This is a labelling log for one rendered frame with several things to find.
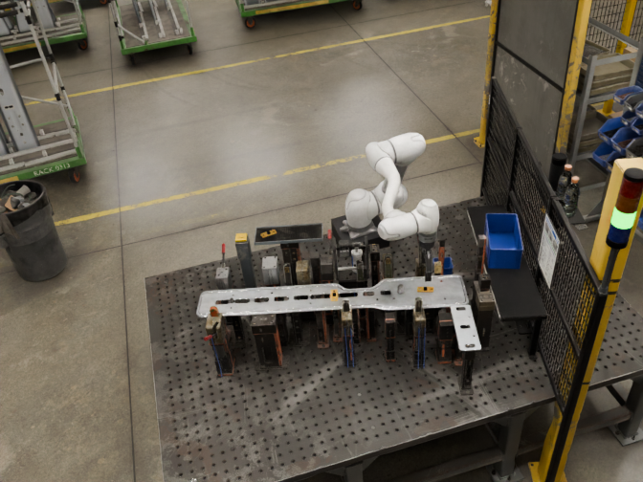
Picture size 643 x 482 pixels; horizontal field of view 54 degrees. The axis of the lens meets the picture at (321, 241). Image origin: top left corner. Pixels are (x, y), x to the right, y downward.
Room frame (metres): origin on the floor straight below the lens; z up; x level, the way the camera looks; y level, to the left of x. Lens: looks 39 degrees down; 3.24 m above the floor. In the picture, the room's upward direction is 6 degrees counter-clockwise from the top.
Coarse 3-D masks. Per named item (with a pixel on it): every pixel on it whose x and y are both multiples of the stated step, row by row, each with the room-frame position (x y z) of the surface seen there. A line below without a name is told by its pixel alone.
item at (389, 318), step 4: (388, 316) 2.15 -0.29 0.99; (392, 316) 2.15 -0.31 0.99; (388, 320) 2.12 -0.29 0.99; (392, 320) 2.12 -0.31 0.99; (388, 324) 2.11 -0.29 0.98; (392, 324) 2.10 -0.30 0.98; (388, 328) 2.11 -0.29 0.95; (392, 328) 2.10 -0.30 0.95; (388, 332) 2.11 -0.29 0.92; (392, 332) 2.10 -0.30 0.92; (388, 336) 2.11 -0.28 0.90; (392, 336) 2.10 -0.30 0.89; (388, 340) 2.11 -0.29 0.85; (392, 340) 2.11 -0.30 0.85; (388, 344) 2.12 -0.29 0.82; (392, 344) 2.11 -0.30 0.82; (388, 348) 2.12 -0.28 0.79; (392, 348) 2.11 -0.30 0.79; (384, 352) 2.17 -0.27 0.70; (388, 352) 2.11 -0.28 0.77; (392, 352) 2.11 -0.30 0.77; (384, 356) 2.14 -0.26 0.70; (388, 356) 2.11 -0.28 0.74; (392, 356) 2.11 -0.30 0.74; (388, 360) 2.11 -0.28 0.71; (392, 360) 2.10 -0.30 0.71
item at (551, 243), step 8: (544, 216) 2.27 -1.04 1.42; (544, 224) 2.26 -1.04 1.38; (552, 224) 2.17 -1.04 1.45; (544, 232) 2.24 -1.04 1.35; (552, 232) 2.15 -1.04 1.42; (544, 240) 2.22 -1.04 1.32; (552, 240) 2.13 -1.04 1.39; (560, 240) 2.05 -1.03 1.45; (544, 248) 2.21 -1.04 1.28; (552, 248) 2.12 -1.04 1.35; (544, 256) 2.19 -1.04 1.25; (552, 256) 2.10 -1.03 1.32; (544, 264) 2.17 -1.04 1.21; (552, 264) 2.08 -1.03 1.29; (544, 272) 2.15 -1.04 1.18; (552, 272) 2.07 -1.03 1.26
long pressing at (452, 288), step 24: (264, 288) 2.43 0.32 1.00; (288, 288) 2.41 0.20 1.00; (312, 288) 2.40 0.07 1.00; (336, 288) 2.38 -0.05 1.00; (360, 288) 2.36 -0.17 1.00; (384, 288) 2.34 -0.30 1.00; (408, 288) 2.32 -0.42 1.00; (456, 288) 2.29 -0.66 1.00; (240, 312) 2.28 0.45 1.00; (264, 312) 2.26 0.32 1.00; (288, 312) 2.25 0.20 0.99
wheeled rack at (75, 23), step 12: (36, 24) 9.24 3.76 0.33; (60, 24) 9.28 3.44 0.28; (72, 24) 9.12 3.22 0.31; (84, 24) 9.19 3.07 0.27; (12, 36) 8.76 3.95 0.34; (24, 36) 8.90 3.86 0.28; (48, 36) 8.79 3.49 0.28; (60, 36) 8.77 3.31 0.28; (72, 36) 8.78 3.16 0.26; (84, 36) 8.82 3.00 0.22; (12, 48) 8.56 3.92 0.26; (24, 48) 8.60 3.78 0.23; (84, 48) 8.92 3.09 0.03
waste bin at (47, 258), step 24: (0, 192) 4.21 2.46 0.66; (24, 192) 4.14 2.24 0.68; (0, 216) 3.80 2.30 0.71; (24, 216) 3.86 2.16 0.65; (48, 216) 4.01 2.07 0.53; (0, 240) 3.83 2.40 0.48; (24, 240) 3.85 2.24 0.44; (48, 240) 3.95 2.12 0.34; (24, 264) 3.86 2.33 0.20; (48, 264) 3.90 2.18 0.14
